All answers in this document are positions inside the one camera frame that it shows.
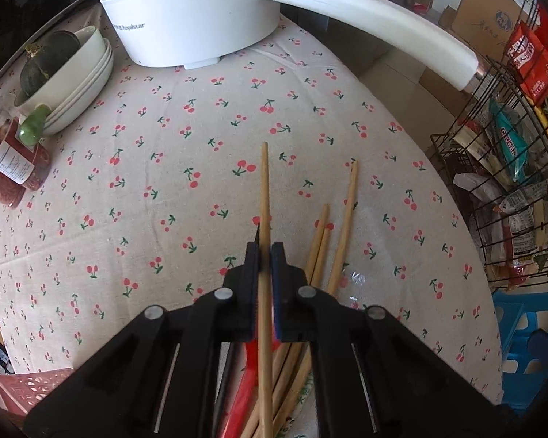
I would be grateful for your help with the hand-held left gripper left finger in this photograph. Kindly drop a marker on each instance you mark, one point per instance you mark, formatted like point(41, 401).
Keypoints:
point(249, 283)

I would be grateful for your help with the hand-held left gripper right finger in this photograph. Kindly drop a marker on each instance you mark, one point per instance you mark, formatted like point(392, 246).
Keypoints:
point(279, 301)

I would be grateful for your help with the red plastic spoon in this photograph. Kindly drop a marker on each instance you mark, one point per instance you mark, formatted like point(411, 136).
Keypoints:
point(246, 374)

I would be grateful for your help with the black chopstick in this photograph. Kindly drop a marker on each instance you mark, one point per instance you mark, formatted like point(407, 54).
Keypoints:
point(223, 388)

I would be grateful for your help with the pink utensil basket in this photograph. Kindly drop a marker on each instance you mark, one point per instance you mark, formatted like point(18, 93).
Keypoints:
point(27, 385)

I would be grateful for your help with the clear plastic wrapper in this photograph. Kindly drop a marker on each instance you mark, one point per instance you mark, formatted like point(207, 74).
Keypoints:
point(354, 278)

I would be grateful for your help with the blue plastic stool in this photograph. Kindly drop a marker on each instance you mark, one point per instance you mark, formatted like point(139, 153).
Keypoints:
point(516, 328)

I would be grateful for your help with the jar with white label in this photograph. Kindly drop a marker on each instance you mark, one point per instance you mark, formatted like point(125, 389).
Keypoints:
point(39, 162)

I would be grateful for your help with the grey white snack packet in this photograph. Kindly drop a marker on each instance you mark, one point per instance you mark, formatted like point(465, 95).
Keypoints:
point(520, 223)

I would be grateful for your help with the green ceramic spoon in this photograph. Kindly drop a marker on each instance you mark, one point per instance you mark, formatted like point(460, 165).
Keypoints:
point(33, 127)

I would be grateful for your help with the white electric pot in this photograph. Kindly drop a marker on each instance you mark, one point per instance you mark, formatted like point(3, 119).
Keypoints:
point(187, 18)

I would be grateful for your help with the teal snack packet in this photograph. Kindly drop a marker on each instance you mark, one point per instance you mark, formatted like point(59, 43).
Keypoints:
point(509, 146)

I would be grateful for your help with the dark green squash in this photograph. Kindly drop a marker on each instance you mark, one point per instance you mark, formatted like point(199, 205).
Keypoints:
point(45, 64)

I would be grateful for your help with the small cardboard box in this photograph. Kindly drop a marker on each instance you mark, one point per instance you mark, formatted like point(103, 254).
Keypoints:
point(446, 16)

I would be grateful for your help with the red snack packet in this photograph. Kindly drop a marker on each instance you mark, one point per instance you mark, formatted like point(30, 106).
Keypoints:
point(527, 54)

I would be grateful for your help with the large cardboard box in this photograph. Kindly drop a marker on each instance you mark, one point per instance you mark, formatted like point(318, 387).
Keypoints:
point(479, 13)

